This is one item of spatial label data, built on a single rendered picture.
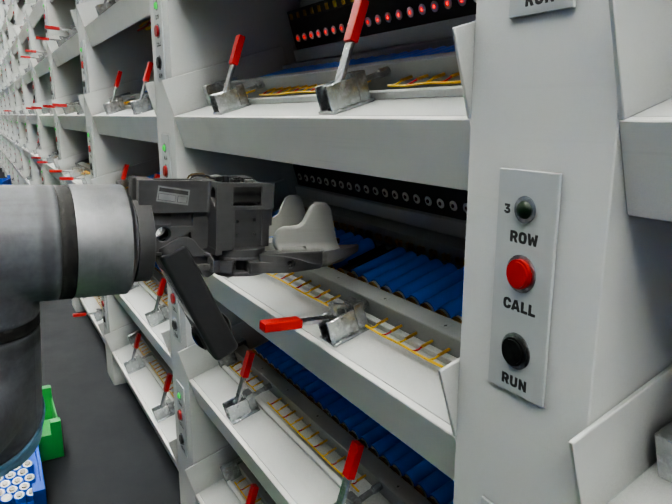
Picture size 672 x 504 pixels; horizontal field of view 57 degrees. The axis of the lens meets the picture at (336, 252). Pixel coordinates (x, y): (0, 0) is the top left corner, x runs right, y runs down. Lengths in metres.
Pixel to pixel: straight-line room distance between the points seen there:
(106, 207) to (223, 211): 0.09
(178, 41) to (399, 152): 0.54
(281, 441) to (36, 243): 0.42
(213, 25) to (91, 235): 0.51
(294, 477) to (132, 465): 0.69
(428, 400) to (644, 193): 0.22
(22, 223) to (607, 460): 0.40
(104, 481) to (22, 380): 0.82
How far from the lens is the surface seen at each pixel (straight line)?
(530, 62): 0.33
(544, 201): 0.32
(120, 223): 0.49
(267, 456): 0.77
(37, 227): 0.49
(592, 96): 0.31
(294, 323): 0.52
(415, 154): 0.41
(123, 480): 1.33
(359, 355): 0.52
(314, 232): 0.57
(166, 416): 1.31
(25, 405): 0.54
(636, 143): 0.30
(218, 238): 0.52
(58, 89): 2.29
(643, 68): 0.31
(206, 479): 1.08
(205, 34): 0.93
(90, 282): 0.50
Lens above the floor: 0.69
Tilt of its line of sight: 13 degrees down
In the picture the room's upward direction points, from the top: straight up
